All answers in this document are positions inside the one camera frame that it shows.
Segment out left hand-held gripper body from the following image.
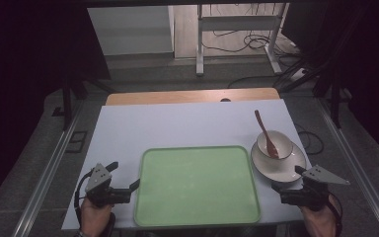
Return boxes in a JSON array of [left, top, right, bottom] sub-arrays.
[[84, 163, 133, 208]]

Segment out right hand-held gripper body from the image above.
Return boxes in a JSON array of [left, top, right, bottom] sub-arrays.
[[279, 164, 351, 212]]

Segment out white plate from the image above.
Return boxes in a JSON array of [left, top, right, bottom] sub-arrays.
[[250, 139, 308, 184]]

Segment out white bowl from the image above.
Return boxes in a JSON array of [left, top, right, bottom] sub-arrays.
[[256, 129, 294, 161]]

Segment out red-brown wooden spoon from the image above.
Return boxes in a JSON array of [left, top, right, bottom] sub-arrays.
[[254, 109, 280, 159]]

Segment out green tray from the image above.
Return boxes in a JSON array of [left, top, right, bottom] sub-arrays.
[[133, 145, 262, 228]]

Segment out person's left hand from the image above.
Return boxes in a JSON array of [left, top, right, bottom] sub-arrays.
[[79, 197, 116, 237]]

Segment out person's right hand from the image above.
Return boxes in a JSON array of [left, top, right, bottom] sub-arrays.
[[300, 195, 339, 237]]

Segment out black floor socket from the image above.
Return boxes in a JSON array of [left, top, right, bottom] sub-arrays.
[[64, 130, 89, 154]]

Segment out black metal stand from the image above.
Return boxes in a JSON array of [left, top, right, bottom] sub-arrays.
[[59, 77, 119, 131]]

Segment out white board table cover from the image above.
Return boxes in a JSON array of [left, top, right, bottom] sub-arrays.
[[61, 98, 313, 231]]

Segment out black tripod stand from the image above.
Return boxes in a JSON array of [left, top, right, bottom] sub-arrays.
[[274, 19, 354, 129]]

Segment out white power strip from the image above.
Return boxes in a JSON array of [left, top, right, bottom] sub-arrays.
[[288, 66, 311, 82]]

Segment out wooden table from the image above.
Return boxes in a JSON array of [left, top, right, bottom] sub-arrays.
[[105, 87, 281, 107]]

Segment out white panel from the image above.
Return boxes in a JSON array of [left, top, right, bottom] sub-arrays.
[[87, 5, 176, 56]]

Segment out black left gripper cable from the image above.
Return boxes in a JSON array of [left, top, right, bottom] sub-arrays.
[[73, 170, 95, 228]]

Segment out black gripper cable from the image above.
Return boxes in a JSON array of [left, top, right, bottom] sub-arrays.
[[73, 170, 95, 228], [325, 193, 344, 237]]

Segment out black looped cable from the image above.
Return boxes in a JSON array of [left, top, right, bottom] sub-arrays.
[[294, 122, 326, 156]]

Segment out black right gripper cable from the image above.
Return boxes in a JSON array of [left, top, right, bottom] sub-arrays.
[[325, 193, 344, 237]]

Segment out metal floor rail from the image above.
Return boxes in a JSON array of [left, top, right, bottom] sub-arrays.
[[317, 98, 379, 237], [11, 99, 84, 237]]

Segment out tangle of black floor cables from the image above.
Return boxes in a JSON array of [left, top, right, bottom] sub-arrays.
[[200, 29, 299, 56]]

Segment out white metal desk frame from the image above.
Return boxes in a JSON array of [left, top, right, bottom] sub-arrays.
[[194, 3, 291, 78]]

